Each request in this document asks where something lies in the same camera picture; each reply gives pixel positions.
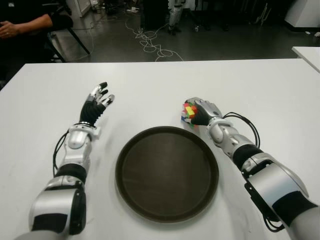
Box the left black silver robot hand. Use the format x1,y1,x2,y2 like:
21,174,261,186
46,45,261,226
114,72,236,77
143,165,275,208
79,81,116,126

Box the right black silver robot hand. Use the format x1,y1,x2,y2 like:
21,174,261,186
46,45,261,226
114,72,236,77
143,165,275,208
184,96,223,127

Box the bare person hand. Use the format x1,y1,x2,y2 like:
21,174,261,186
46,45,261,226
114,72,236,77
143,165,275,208
0,21,21,39

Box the multicoloured Rubik's cube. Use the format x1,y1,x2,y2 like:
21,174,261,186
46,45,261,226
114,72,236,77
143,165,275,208
180,99,199,130

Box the bare person forearm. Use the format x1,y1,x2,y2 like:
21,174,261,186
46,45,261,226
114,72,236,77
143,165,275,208
16,13,55,35

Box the round dark brown plate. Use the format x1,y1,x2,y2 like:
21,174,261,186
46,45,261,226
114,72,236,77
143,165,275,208
114,126,220,224

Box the seated person black shirt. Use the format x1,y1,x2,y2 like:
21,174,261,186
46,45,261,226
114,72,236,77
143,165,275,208
0,0,75,76

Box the black chair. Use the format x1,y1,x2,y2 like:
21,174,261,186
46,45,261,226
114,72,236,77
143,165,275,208
46,27,91,63

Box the white glass-front cabinet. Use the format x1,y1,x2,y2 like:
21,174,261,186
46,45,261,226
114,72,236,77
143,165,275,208
65,0,93,18

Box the white side table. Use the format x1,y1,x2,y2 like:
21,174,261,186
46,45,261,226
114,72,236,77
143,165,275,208
291,46,320,73

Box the white cabinet with black base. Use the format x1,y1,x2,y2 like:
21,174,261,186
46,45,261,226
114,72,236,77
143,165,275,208
284,0,320,29

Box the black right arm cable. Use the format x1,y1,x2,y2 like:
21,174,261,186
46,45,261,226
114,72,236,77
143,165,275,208
222,112,261,148

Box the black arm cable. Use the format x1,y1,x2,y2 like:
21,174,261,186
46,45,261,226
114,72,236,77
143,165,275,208
52,132,70,176
222,112,261,148

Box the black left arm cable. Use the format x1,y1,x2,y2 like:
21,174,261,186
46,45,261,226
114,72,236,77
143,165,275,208
52,132,70,176

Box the thin white floor cable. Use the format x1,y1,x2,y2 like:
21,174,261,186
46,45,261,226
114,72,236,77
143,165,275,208
74,21,95,61

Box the tangled white floor cable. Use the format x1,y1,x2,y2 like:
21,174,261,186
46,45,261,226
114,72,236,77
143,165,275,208
124,17,185,63

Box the white folded metal frame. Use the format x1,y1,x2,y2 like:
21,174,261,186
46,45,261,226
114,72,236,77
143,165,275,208
250,1,273,26

